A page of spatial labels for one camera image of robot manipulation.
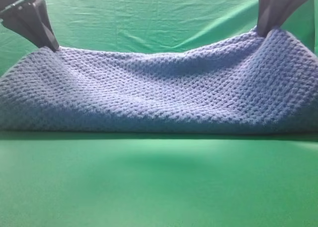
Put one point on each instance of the green backdrop cloth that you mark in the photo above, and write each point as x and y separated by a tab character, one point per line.
92	31

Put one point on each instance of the blue waffle-weave towel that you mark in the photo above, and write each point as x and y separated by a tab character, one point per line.
246	84

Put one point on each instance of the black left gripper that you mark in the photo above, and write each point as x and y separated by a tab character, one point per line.
30	21

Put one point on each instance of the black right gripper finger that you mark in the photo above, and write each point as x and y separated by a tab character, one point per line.
268	16
282	9

